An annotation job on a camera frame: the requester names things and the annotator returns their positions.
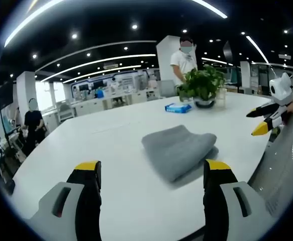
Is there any blue wet wipes packet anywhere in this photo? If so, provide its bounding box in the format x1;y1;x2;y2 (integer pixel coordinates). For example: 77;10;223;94
164;102;192;114

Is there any grey office chair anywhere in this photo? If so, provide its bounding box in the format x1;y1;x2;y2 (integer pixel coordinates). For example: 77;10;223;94
159;79;177;98

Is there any grey towel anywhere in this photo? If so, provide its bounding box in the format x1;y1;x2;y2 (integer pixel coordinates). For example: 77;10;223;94
141;125;219;183

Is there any green potted plant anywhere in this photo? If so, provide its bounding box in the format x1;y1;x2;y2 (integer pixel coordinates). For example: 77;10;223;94
176;64;228;109

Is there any clear glass vase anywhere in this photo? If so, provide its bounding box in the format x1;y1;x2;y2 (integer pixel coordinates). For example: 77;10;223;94
215;87;228;109

